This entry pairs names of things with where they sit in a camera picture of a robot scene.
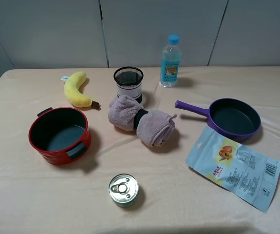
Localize silver tin can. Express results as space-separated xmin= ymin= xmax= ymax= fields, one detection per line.
xmin=108 ymin=174 xmax=139 ymax=208

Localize rolled lilac towel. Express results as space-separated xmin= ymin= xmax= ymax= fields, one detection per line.
xmin=108 ymin=95 xmax=177 ymax=147

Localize black mesh pen holder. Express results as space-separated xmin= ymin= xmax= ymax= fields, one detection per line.
xmin=113 ymin=66 xmax=144 ymax=103

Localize clear water bottle blue cap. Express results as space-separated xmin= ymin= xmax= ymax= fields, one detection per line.
xmin=160 ymin=35 xmax=182 ymax=87

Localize yellow plush banana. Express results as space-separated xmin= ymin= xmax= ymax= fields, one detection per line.
xmin=64 ymin=71 xmax=100 ymax=109

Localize purple frying pan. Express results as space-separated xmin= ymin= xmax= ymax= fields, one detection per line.
xmin=174 ymin=98 xmax=261 ymax=143

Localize light blue snack pouch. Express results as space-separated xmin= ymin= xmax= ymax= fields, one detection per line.
xmin=186 ymin=126 xmax=280 ymax=212

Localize red pot with black handles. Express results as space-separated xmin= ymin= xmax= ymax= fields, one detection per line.
xmin=28 ymin=107 xmax=92 ymax=165

